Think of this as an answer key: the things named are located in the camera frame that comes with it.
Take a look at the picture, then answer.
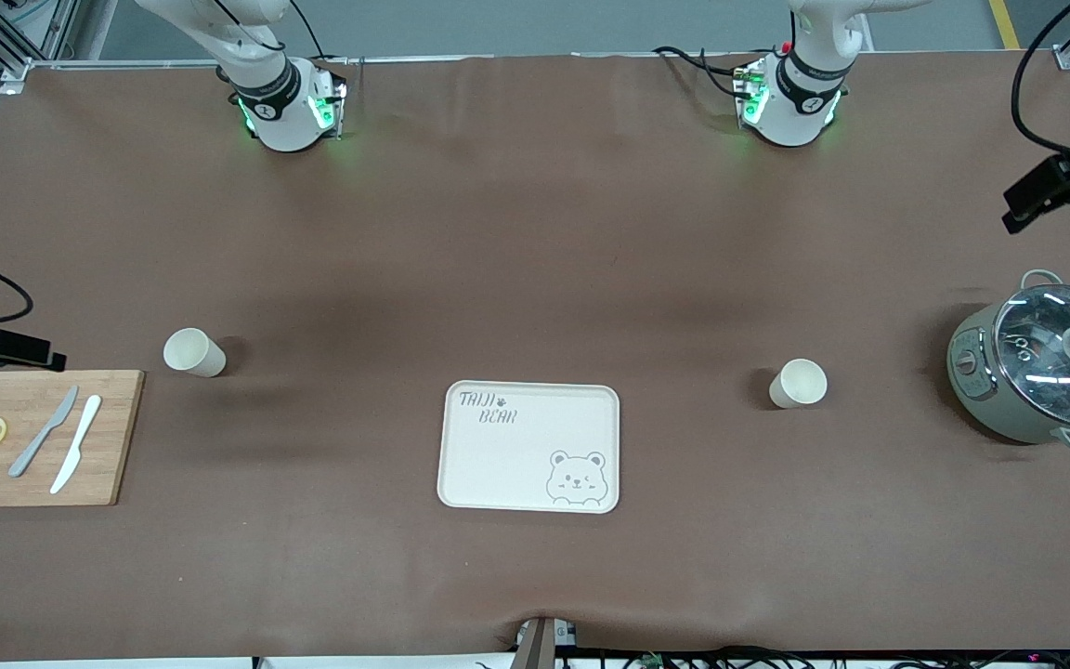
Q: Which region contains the white IKEA cup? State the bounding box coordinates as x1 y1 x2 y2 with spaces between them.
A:
768 358 829 410
163 327 228 378

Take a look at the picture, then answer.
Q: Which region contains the grey plastic knife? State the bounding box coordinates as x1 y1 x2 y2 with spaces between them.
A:
7 385 80 479

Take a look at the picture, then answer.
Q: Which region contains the white plastic knife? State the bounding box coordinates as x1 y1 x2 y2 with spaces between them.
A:
49 394 103 495

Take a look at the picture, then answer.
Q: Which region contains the bamboo cutting board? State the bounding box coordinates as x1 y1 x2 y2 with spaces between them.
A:
0 370 146 508

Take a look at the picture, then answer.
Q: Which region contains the glass pot lid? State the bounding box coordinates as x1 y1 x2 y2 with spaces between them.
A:
993 283 1070 430

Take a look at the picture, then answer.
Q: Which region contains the green electric cooking pot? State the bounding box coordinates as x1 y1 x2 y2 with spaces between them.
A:
946 269 1070 454

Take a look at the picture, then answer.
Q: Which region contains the metal connector plate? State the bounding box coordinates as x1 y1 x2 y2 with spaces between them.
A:
335 56 367 142

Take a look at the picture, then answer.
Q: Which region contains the cream bear print tray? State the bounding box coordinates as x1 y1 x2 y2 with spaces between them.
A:
437 379 621 515

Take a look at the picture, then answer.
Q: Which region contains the brown table cover sheet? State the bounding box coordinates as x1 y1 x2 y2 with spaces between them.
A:
0 51 1070 662

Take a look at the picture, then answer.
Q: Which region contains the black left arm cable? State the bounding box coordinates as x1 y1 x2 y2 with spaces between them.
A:
1011 0 1070 161

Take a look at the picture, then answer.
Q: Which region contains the black left base cable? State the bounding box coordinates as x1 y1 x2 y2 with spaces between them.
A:
652 45 777 98

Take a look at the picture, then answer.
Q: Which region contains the black base cable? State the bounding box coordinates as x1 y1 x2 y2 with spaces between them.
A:
289 0 330 64
652 45 777 98

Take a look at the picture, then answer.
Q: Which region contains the black right base cable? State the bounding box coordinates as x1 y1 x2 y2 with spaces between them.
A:
289 0 330 64

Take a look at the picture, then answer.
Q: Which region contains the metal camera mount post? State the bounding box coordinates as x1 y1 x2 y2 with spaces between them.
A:
515 615 581 669

